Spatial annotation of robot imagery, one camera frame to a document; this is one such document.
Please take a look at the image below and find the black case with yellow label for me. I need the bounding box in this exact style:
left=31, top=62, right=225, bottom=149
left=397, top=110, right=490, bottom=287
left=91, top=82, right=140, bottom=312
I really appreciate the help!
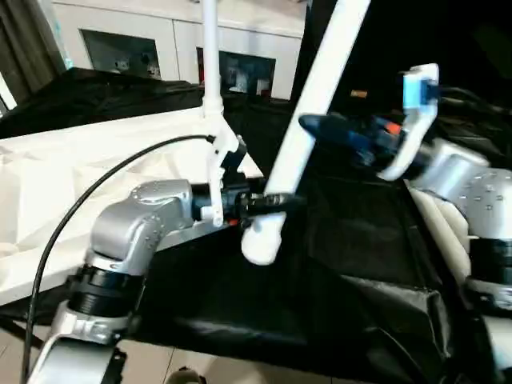
left=295, top=0, right=401, bottom=101

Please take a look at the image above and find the white plastic table top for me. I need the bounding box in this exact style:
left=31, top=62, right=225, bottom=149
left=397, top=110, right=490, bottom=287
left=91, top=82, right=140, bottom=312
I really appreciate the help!
left=0, top=108, right=265, bottom=309

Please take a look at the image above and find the white sideboard cabinet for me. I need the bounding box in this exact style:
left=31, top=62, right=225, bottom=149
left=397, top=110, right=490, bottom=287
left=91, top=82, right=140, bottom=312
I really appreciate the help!
left=51, top=0, right=307, bottom=101

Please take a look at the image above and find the black table mat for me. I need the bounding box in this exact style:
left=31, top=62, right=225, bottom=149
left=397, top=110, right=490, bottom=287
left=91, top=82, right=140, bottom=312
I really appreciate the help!
left=0, top=67, right=512, bottom=384

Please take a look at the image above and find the black metal table frame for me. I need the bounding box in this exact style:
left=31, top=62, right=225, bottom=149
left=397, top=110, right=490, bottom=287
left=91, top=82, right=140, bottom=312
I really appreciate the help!
left=0, top=315, right=45, bottom=349

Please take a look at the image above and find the grey curtain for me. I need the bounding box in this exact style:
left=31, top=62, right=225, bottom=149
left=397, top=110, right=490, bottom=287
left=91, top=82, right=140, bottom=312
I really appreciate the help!
left=0, top=0, right=65, bottom=109

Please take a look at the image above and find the blue plastic packaging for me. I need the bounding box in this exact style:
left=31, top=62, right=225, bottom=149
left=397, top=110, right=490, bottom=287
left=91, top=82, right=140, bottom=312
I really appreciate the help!
left=51, top=15, right=75, bottom=71

